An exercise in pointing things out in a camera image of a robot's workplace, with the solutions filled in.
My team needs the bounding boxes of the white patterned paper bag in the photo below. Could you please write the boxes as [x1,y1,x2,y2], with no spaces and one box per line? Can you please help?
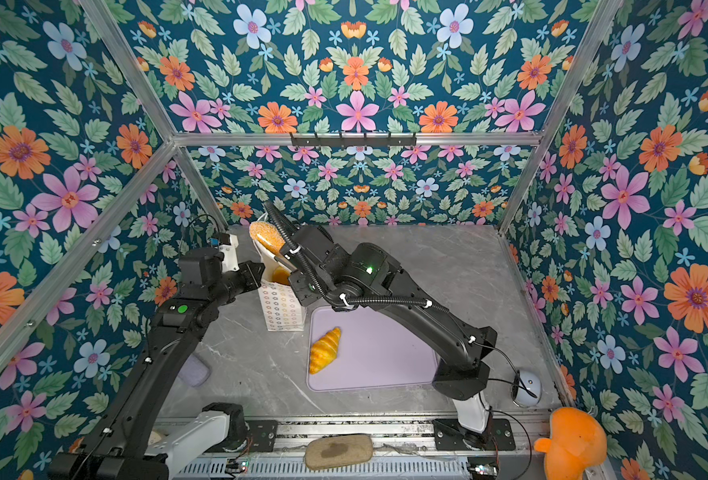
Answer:
[258,254,306,332]

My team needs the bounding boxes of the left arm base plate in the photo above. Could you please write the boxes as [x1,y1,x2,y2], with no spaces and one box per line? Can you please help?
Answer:
[193,418,280,454]

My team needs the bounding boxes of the round sesame bun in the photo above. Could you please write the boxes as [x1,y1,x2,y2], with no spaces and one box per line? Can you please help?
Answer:
[249,221,285,255]

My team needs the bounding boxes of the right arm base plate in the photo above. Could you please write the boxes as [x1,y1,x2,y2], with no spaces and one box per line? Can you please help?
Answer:
[432,416,516,452]

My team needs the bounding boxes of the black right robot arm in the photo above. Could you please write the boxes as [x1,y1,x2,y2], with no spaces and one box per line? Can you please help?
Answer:
[278,225,498,436]

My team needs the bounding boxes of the lilac silicone mat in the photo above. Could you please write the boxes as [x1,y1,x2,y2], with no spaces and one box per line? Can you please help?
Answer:
[307,307,438,392]

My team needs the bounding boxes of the black hook rail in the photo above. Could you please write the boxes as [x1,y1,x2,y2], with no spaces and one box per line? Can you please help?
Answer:
[290,133,418,148]

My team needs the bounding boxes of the brown stone-like sponge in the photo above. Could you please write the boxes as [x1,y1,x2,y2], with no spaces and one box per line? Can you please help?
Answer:
[304,434,374,471]

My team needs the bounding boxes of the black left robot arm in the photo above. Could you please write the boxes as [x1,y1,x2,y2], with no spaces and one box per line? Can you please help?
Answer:
[48,246,265,479]

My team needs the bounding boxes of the small ridged shell bread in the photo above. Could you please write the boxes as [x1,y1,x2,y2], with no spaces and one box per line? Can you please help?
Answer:
[271,267,291,286]

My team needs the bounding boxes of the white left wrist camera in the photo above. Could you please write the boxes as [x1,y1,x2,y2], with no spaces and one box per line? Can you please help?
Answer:
[217,232,239,273]

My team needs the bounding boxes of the golden croissant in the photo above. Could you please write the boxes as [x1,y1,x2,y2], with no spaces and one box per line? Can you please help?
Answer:
[309,327,342,375]

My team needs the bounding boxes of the white handled tongs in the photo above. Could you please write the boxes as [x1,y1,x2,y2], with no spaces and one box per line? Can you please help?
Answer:
[253,240,296,272]

